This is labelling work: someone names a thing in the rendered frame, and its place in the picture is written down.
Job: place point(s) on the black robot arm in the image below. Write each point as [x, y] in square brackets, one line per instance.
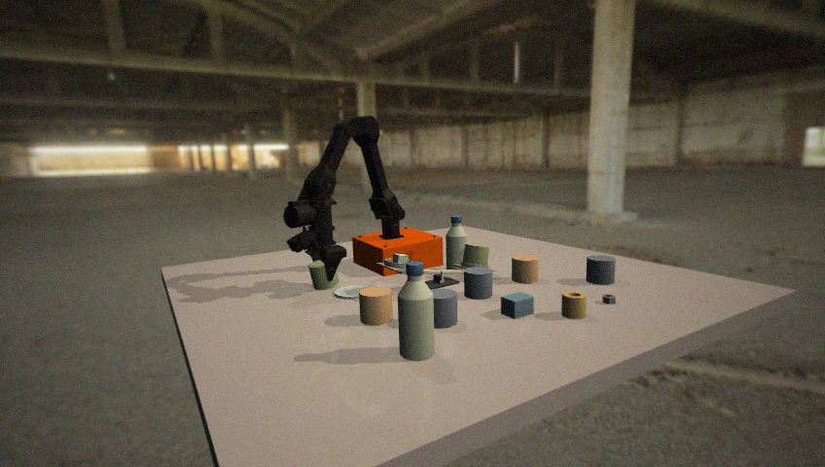
[314, 203]

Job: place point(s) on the grey cylinder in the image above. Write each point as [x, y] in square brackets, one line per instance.
[478, 283]
[445, 308]
[601, 269]

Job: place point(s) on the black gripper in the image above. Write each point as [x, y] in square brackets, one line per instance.
[326, 249]

